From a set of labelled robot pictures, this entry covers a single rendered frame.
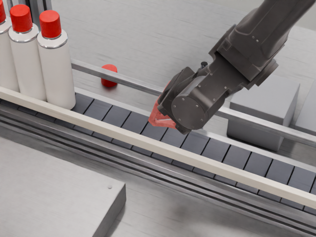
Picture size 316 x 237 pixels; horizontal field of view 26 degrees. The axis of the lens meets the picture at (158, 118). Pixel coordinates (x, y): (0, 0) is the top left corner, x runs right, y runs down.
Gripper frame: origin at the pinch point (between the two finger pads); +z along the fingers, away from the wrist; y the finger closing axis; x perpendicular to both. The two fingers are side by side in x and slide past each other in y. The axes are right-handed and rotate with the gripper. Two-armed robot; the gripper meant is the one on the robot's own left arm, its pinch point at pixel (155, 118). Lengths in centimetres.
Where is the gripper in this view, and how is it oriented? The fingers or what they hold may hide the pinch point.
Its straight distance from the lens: 115.8
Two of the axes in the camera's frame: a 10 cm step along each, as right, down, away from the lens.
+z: -5.8, 3.4, 7.4
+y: -4.3, 6.5, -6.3
